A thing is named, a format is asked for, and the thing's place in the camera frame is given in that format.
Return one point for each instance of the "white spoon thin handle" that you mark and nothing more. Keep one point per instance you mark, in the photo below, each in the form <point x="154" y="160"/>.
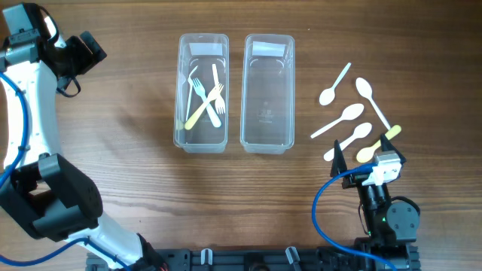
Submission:
<point x="327" y="96"/>

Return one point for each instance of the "right clear plastic container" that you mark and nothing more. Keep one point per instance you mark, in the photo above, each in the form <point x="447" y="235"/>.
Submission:
<point x="268" y="94"/>

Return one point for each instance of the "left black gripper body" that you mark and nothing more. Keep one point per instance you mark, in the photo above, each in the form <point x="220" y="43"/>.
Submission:
<point x="79" y="58"/>

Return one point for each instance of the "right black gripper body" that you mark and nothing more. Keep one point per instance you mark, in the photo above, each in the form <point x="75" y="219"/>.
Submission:
<point x="355" y="181"/>

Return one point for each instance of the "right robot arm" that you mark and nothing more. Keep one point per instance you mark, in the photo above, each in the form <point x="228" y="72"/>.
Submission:
<point x="391" y="221"/>

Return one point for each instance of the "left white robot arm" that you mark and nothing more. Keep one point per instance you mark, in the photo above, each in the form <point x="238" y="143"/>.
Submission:
<point x="45" y="194"/>

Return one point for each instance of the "light blue plastic fork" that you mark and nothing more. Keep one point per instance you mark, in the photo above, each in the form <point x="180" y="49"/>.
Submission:
<point x="201" y="92"/>

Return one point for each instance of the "yellow plastic fork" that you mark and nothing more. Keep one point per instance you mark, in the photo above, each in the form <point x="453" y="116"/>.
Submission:
<point x="213" y="95"/>

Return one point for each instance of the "white spoon long handle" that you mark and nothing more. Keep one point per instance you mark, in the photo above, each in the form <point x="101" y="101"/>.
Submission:
<point x="365" y="90"/>

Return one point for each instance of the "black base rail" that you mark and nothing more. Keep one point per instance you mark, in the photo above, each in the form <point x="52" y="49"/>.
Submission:
<point x="312" y="259"/>

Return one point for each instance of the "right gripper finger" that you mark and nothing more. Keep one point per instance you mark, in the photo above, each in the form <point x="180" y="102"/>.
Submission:
<point x="338" y="162"/>
<point x="386" y="145"/>

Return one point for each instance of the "white plastic spoon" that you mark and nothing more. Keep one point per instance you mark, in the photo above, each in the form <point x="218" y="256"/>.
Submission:
<point x="361" y="131"/>

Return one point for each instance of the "cream white spoon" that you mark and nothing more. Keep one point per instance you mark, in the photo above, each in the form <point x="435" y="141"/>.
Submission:
<point x="351" y="112"/>

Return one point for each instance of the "yellow plastic spoon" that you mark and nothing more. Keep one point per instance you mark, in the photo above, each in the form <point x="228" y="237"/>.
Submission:
<point x="366" y="154"/>

